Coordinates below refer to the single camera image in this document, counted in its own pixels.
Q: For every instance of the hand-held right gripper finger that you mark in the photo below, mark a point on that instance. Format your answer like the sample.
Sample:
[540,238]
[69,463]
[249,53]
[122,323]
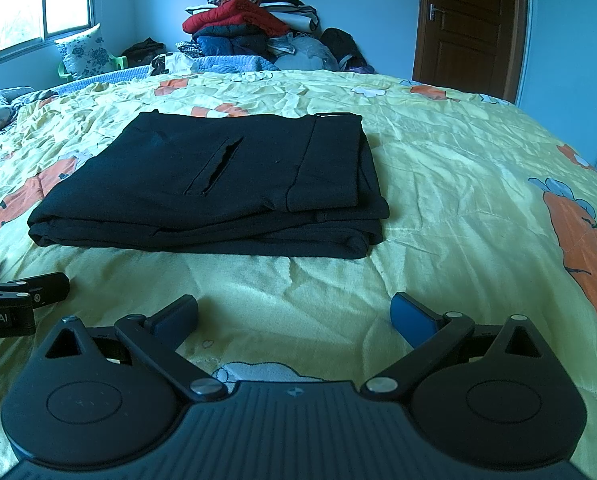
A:
[411,316]

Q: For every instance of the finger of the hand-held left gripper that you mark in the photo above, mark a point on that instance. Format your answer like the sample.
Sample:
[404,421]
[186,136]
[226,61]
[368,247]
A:
[48,287]

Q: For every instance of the black pants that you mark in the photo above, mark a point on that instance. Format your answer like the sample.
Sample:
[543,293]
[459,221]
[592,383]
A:
[203,185]

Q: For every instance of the yellow floral bed cover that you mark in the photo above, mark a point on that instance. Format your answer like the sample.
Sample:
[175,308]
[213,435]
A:
[453,185]

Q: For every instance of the blue grey rumpled quilt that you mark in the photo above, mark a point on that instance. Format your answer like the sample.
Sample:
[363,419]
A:
[3,110]

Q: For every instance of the white floral pillow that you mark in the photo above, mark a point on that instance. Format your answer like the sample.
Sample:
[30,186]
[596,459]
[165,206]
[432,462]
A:
[86,52]

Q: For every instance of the green plastic chair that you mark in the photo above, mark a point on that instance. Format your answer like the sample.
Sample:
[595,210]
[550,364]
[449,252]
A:
[118,62]

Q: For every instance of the purple cloth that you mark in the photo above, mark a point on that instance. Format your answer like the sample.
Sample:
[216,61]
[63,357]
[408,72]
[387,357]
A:
[361,68]

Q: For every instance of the dark brown bag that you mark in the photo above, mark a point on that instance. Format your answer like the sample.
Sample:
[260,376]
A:
[143,51]

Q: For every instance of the black white printed cloth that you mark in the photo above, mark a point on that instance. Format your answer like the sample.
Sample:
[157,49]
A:
[173,62]

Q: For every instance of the sliding glass window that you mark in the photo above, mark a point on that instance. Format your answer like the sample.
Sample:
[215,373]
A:
[38,5]

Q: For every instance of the grey plastic bag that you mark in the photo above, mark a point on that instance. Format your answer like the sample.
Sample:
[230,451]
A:
[308,52]

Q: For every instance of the black bag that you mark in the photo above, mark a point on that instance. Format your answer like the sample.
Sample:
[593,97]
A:
[338,42]

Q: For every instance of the blue quilted blanket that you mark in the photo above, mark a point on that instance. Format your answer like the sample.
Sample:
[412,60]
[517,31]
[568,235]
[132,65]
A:
[228,64]

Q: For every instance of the brown wooden door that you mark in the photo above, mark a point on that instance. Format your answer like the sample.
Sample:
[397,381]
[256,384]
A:
[471,30]

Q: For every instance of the white floral wardrobe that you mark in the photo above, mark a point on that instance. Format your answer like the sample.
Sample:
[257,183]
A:
[573,60]

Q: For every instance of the pile of clothes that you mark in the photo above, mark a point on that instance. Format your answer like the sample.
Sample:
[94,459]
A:
[248,15]

